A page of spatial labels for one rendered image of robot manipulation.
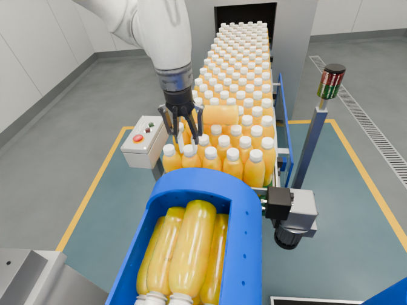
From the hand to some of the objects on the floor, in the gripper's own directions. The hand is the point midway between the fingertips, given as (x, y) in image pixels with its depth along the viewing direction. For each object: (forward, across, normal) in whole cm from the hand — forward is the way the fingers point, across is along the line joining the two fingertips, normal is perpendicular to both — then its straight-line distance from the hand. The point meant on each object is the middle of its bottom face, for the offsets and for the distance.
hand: (188, 143), depth 70 cm
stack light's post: (+113, +45, +27) cm, 124 cm away
